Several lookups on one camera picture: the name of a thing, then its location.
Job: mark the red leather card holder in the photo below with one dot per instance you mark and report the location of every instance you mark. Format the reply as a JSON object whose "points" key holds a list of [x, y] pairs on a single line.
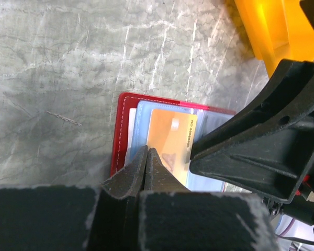
{"points": [[132, 125]]}

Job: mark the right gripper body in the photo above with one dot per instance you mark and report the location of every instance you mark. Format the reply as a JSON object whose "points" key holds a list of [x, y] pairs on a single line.
{"points": [[311, 183]]}

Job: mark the gold striped credit card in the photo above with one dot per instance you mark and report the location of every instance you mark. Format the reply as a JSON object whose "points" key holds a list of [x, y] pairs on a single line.
{"points": [[171, 133]]}

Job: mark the yellow plastic bin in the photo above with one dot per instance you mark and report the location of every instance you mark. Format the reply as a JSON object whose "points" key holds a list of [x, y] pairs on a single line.
{"points": [[277, 30]]}

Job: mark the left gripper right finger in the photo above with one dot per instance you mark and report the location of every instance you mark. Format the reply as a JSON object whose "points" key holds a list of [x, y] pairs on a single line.
{"points": [[174, 218]]}

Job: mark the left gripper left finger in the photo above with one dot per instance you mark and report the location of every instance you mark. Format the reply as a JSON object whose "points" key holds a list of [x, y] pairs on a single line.
{"points": [[59, 217]]}

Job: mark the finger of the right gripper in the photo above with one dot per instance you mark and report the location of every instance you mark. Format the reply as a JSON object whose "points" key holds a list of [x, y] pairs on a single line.
{"points": [[275, 172], [288, 80]]}

